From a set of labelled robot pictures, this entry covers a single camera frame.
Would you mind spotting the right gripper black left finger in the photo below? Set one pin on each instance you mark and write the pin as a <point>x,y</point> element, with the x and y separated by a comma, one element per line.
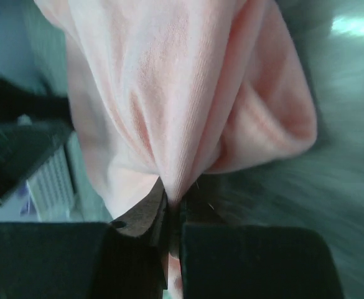
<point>126,258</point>

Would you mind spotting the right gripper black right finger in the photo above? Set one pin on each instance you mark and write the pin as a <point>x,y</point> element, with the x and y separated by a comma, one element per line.
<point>219,260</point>

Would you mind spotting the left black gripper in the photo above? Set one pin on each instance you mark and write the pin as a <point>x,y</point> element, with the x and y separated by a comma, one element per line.
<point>33,126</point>

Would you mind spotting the salmon orange t shirt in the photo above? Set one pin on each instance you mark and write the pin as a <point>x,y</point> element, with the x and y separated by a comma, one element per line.
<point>169,90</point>

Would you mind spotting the white laundry basket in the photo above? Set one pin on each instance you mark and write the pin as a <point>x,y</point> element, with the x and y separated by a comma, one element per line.
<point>51,189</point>

